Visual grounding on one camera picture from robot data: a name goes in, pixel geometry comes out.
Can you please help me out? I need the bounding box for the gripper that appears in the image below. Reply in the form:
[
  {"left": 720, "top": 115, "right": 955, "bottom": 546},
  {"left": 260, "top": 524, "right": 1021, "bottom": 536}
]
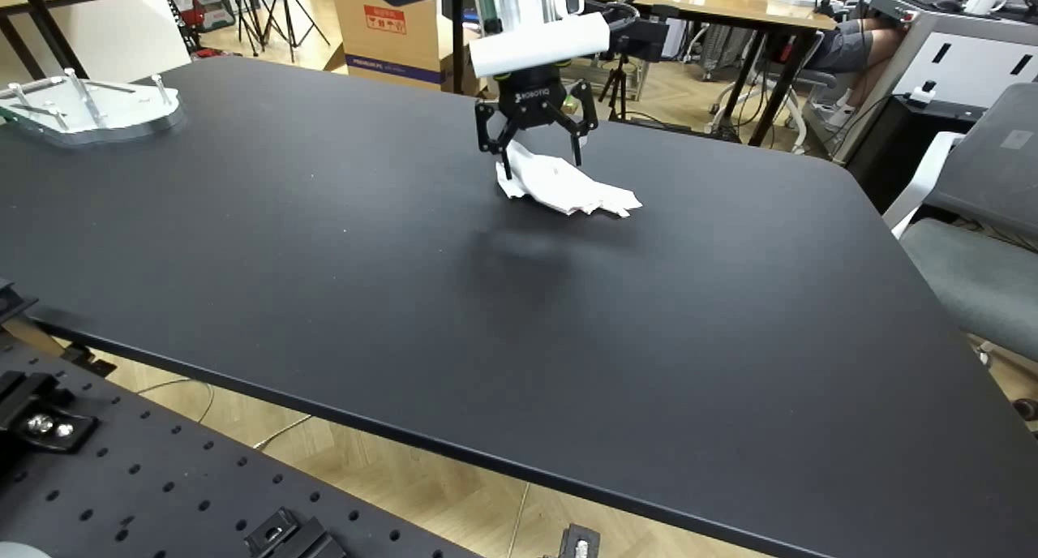
[{"left": 475, "top": 65, "right": 600, "bottom": 182}]

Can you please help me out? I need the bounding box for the white cloth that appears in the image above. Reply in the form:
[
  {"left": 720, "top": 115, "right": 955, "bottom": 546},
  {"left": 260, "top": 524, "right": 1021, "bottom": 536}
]
[{"left": 495, "top": 139, "right": 644, "bottom": 218}]

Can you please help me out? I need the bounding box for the cardboard box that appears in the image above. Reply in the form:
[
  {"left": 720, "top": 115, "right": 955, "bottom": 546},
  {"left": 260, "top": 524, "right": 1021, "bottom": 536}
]
[{"left": 328, "top": 0, "right": 489, "bottom": 98}]

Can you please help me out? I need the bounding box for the long wooden table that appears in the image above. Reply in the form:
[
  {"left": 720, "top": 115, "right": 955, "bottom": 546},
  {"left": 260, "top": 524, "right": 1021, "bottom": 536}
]
[{"left": 560, "top": 0, "right": 838, "bottom": 148}]

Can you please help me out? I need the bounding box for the white office chair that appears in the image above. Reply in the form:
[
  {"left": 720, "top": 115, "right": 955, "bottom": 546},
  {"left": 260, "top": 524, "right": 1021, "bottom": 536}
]
[{"left": 704, "top": 31, "right": 838, "bottom": 155}]

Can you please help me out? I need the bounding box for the group of black tripods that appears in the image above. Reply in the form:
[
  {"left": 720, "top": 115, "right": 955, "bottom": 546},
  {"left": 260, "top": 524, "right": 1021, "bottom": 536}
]
[{"left": 222, "top": 0, "right": 332, "bottom": 62}]

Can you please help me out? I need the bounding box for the person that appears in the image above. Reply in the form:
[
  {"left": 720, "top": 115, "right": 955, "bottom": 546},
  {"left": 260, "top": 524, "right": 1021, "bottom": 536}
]
[{"left": 807, "top": 0, "right": 911, "bottom": 131}]

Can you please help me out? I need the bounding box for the red power tool case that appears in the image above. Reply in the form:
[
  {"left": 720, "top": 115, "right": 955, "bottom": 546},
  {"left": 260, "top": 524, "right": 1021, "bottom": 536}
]
[{"left": 166, "top": 0, "right": 238, "bottom": 59}]

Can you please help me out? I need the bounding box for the black box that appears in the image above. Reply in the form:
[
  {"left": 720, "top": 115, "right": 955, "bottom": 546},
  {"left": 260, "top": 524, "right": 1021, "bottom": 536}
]
[{"left": 846, "top": 94, "right": 987, "bottom": 215}]

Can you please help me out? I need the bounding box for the white cabinet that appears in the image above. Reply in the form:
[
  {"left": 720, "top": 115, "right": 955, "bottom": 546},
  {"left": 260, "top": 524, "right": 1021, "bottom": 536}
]
[{"left": 834, "top": 6, "right": 1038, "bottom": 163}]

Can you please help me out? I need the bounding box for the clear acrylic peg rack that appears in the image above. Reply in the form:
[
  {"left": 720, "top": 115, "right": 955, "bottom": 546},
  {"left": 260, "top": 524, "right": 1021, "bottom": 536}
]
[{"left": 0, "top": 67, "right": 185, "bottom": 147}]

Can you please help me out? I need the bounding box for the grey office chair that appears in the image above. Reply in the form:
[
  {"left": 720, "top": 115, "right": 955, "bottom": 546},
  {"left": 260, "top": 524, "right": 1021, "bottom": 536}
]
[{"left": 882, "top": 83, "right": 1038, "bottom": 366}]

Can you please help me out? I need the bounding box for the black perforated mounting board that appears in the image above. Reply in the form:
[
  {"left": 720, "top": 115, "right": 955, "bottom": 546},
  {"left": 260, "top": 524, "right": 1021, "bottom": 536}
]
[{"left": 0, "top": 281, "right": 487, "bottom": 558}]

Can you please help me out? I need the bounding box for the black clamp with bolts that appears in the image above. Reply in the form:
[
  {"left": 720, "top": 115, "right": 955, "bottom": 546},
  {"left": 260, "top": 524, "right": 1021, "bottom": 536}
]
[{"left": 0, "top": 370, "right": 100, "bottom": 455}]

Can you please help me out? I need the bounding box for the camera on tripod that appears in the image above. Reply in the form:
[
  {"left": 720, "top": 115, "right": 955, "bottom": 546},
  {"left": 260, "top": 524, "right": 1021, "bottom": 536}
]
[{"left": 598, "top": 52, "right": 635, "bottom": 122}]

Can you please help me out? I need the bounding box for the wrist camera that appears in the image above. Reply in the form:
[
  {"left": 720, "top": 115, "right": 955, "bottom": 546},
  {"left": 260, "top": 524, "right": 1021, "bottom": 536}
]
[{"left": 604, "top": 11, "right": 671, "bottom": 63}]

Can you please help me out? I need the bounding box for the small black bracket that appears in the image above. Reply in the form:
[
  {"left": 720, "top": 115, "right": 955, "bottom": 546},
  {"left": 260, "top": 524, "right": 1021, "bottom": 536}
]
[{"left": 558, "top": 524, "right": 602, "bottom": 558}]

